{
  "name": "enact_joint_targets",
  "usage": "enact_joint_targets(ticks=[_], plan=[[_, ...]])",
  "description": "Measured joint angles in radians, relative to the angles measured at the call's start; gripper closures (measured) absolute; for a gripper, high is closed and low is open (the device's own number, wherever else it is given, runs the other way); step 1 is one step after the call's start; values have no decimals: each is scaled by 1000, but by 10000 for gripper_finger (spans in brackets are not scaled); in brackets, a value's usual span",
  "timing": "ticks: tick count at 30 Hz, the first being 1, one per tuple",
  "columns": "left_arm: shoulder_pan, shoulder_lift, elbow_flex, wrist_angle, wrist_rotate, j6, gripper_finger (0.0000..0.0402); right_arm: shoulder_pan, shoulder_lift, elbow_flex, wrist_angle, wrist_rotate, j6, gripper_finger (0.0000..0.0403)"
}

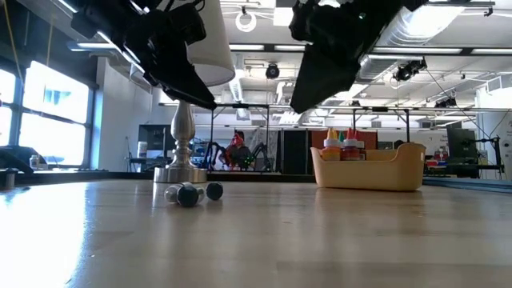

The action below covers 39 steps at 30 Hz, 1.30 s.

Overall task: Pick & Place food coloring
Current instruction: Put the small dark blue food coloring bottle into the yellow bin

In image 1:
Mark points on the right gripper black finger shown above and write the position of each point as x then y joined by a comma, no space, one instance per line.
324,78

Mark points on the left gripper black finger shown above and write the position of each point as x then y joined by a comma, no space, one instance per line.
180,76

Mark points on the green cap food coloring bottle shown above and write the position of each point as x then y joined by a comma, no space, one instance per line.
341,137

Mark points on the beige plastic basket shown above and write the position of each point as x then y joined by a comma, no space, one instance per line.
380,172

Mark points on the small purple food coloring bottle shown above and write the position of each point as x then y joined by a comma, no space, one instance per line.
214,191

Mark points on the red background robot arm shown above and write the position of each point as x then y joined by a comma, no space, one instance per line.
237,146

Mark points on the small green food coloring bottle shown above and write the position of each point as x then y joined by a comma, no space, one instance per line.
188,194

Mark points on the white shade silver table lamp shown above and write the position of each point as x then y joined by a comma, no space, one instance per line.
182,132

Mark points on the orange partition panel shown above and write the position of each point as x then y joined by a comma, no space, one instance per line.
318,138

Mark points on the black ceiling spotlight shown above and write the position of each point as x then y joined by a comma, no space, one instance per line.
408,70

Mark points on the black partition panel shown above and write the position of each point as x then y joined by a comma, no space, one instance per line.
294,152

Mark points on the large bright window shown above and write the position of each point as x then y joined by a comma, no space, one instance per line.
56,100

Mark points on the black background monitor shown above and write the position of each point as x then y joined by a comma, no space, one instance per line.
462,142

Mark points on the clear water bottle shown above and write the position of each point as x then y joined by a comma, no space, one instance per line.
34,161

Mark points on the black monitor stand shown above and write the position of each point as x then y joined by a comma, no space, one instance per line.
496,152

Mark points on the blue mat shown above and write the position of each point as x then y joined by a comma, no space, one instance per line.
480,185

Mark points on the black ceiling camera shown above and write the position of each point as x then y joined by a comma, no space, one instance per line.
273,71

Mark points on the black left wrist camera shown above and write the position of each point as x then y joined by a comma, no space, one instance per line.
188,24

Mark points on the black background station frame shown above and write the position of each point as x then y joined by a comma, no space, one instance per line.
380,109
240,105

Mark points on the silver ventilation duct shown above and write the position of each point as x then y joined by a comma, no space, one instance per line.
424,20

